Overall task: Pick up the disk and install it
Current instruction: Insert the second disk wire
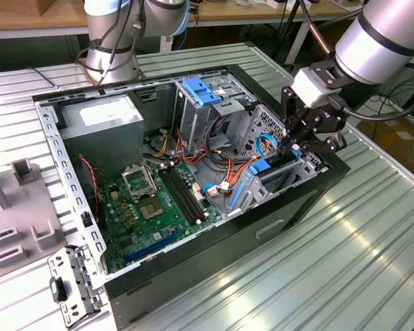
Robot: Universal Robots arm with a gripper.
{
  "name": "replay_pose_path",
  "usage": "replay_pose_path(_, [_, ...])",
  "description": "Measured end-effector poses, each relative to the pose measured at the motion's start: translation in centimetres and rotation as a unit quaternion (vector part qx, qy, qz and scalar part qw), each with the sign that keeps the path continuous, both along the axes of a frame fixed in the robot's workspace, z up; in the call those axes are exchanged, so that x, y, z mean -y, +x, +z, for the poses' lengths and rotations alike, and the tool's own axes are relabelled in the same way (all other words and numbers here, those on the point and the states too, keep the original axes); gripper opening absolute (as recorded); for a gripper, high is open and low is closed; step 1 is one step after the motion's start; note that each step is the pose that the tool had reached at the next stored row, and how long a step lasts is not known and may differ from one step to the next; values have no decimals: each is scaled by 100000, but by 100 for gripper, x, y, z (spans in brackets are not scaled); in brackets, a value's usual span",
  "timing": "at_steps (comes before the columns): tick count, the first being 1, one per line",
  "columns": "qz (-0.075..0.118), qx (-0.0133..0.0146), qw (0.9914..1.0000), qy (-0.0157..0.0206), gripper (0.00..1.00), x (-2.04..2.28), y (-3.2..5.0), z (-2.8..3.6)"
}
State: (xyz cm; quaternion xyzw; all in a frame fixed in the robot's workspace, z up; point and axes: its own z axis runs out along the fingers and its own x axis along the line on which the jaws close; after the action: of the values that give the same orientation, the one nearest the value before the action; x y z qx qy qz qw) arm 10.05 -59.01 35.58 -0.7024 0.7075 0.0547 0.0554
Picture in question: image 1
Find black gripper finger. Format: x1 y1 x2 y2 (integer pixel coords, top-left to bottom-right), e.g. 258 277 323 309
290 130 348 155
278 86 307 157

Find blue data wire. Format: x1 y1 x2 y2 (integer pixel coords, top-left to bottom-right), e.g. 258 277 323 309
254 133 302 160

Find orange power wire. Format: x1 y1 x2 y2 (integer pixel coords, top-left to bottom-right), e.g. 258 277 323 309
227 146 293 194

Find hard disk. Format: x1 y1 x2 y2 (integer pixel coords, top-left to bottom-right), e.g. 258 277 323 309
228 144 302 212

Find grey metal disk bay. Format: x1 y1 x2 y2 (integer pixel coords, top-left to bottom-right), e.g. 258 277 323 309
226 103 332 217

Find large cardboard box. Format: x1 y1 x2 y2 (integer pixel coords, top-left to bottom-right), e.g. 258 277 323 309
357 113 414 173

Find black tripod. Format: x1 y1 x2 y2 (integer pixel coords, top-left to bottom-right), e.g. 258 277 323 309
271 0 310 70

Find blue plastic drive latch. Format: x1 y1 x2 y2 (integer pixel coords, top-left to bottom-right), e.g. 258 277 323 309
184 77 222 107

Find grey optical drive cage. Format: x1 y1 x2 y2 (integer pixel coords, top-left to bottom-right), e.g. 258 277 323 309
174 71 259 154

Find wooden desk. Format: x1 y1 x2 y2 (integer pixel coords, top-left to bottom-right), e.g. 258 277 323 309
0 0 365 66

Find black RAM slot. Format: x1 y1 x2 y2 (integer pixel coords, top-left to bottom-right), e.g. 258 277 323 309
159 168 196 225
169 165 206 222
174 165 210 220
164 167 201 224

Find black PC case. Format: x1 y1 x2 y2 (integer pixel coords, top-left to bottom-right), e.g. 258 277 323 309
32 63 352 331

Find metal socket cover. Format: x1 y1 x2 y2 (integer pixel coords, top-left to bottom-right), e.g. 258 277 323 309
120 163 159 203

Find green motherboard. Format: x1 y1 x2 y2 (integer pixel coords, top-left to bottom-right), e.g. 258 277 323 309
98 161 224 273

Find CPU socket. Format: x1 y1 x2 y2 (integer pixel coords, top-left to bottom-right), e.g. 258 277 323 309
137 196 166 223

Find grey power supply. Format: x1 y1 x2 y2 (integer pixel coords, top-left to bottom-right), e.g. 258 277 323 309
57 94 146 180

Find blue expansion slot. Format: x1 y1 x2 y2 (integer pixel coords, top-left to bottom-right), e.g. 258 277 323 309
123 230 181 265

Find black case fan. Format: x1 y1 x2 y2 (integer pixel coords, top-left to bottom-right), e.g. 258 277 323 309
78 157 108 232

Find grey parts rack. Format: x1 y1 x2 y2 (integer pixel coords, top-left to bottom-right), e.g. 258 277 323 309
0 154 75 277

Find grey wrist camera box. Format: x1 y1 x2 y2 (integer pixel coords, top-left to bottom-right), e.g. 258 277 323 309
292 67 343 108

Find black camera cable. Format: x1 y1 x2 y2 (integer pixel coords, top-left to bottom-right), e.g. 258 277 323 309
329 65 414 121

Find copper sleeved cable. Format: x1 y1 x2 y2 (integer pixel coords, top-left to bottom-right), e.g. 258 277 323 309
298 0 334 56

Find orange black wire bundle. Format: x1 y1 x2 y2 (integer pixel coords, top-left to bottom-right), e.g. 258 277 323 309
174 129 249 194

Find blue wire white connector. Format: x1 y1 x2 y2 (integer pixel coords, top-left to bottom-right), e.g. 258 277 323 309
202 181 236 199

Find yellow orange wires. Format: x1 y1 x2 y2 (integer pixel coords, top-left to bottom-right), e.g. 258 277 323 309
157 132 175 158

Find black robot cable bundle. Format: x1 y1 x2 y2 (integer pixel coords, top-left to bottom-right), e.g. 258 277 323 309
75 0 148 86

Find red black fan wire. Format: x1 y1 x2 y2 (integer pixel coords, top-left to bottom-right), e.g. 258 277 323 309
78 155 103 223

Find grey braided cable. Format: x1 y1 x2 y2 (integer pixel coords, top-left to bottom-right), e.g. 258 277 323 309
30 67 62 91

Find metal card retention bracket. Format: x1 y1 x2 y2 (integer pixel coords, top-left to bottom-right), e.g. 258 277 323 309
46 244 110 329

